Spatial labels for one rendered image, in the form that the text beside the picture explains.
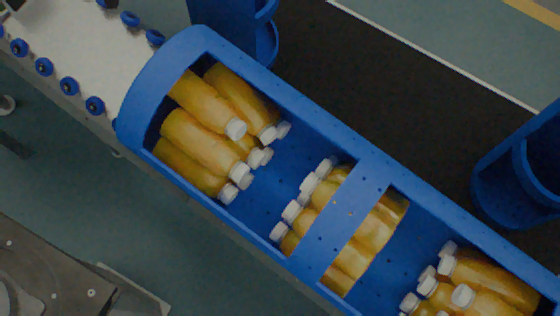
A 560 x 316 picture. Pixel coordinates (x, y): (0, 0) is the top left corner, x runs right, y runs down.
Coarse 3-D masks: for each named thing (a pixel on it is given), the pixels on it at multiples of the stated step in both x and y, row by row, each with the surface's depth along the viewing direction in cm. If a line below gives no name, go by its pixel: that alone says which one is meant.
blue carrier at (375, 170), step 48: (192, 48) 118; (144, 96) 116; (288, 96) 118; (144, 144) 135; (288, 144) 138; (336, 144) 115; (192, 192) 121; (240, 192) 136; (288, 192) 138; (336, 192) 110; (432, 192) 116; (336, 240) 110; (432, 240) 133; (480, 240) 111; (384, 288) 133
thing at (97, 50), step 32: (64, 0) 152; (32, 32) 150; (64, 32) 150; (96, 32) 150; (128, 32) 150; (64, 64) 148; (96, 64) 148; (128, 64) 148; (96, 128) 151; (224, 224) 144; (256, 256) 146
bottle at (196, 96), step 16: (192, 80) 124; (176, 96) 124; (192, 96) 123; (208, 96) 122; (224, 96) 125; (192, 112) 124; (208, 112) 121; (224, 112) 121; (208, 128) 123; (224, 128) 122
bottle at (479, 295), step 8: (472, 296) 114; (480, 296) 114; (488, 296) 114; (496, 296) 115; (472, 304) 114; (480, 304) 113; (488, 304) 113; (496, 304) 113; (504, 304) 114; (464, 312) 115; (472, 312) 113; (480, 312) 113; (488, 312) 112; (496, 312) 113; (504, 312) 113; (512, 312) 114; (520, 312) 115
